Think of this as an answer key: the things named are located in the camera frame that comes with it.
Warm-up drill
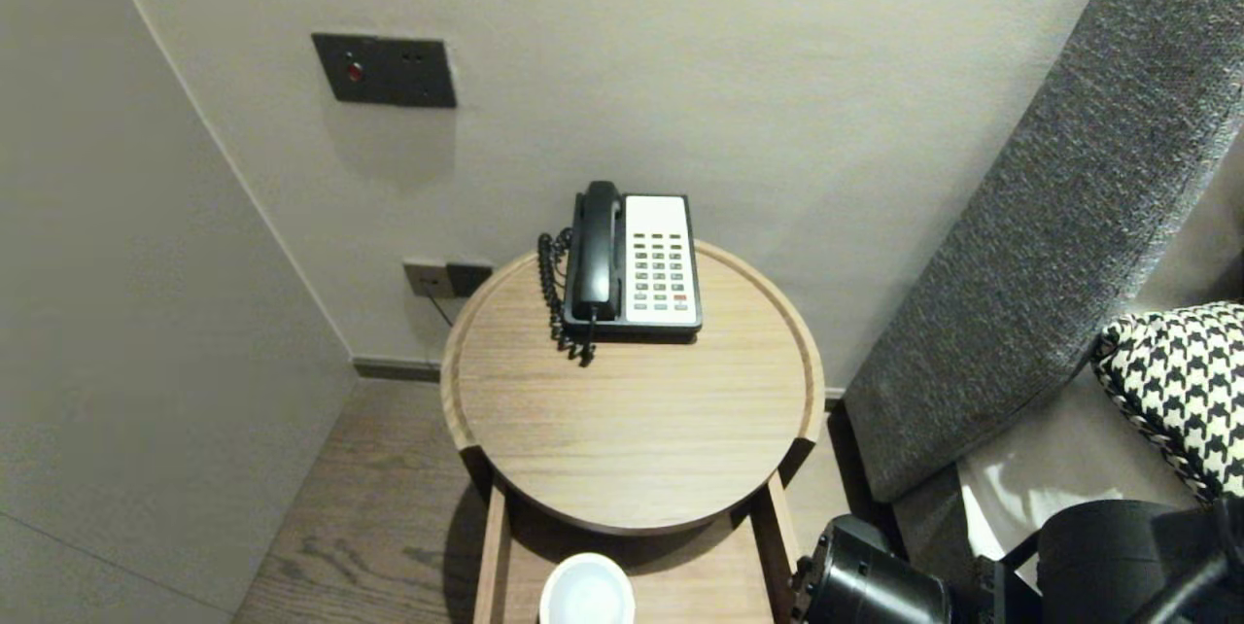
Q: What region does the dark grey wall socket plate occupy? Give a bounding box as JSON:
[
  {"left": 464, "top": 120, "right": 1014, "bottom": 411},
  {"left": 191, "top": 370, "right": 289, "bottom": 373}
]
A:
[{"left": 447, "top": 261, "right": 494, "bottom": 297}]

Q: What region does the white round lidded device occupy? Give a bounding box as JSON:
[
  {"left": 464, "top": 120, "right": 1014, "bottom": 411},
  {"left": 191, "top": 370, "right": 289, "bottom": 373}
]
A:
[{"left": 539, "top": 552, "right": 637, "bottom": 624}]

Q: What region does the round wooden bedside table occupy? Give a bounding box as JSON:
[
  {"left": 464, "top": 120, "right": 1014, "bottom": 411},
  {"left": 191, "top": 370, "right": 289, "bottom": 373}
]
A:
[{"left": 440, "top": 237, "right": 825, "bottom": 537}]

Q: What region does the beige wall socket plate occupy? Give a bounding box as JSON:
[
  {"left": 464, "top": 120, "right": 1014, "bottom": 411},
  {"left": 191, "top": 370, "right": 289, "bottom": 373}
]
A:
[{"left": 403, "top": 260, "right": 455, "bottom": 299}]

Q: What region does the black telephone handset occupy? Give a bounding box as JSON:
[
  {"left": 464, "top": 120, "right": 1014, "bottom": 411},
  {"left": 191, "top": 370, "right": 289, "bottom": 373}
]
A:
[{"left": 571, "top": 180, "right": 624, "bottom": 322}]

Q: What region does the white bed sheet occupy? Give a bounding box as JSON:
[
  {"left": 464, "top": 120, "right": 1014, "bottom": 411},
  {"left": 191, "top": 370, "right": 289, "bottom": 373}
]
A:
[{"left": 957, "top": 366, "right": 1216, "bottom": 586}]

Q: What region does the black coiled telephone cord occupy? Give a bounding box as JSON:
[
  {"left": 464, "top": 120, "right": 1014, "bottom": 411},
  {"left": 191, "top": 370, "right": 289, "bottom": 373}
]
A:
[{"left": 537, "top": 229, "right": 596, "bottom": 367}]

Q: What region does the curved wooden table drawer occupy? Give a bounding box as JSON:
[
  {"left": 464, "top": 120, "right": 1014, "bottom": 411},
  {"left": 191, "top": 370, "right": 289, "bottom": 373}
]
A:
[{"left": 473, "top": 468, "right": 808, "bottom": 624}]

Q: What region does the black white houndstooth pillow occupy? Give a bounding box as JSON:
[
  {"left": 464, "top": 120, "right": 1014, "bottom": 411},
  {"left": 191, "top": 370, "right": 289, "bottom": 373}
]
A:
[{"left": 1093, "top": 301, "right": 1244, "bottom": 503}]

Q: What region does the black and white desk telephone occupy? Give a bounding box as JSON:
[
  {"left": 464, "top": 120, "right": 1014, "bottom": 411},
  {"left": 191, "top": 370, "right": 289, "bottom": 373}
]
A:
[{"left": 562, "top": 193, "right": 704, "bottom": 343}]

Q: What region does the grey upholstered bed headboard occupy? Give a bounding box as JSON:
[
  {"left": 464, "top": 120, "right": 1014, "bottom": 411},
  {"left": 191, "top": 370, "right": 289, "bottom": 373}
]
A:
[{"left": 844, "top": 0, "right": 1244, "bottom": 624}]

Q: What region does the dark wall switch panel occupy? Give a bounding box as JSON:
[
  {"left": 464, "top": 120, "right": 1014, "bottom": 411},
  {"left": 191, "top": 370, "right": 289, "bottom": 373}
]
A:
[{"left": 311, "top": 32, "right": 458, "bottom": 109}]

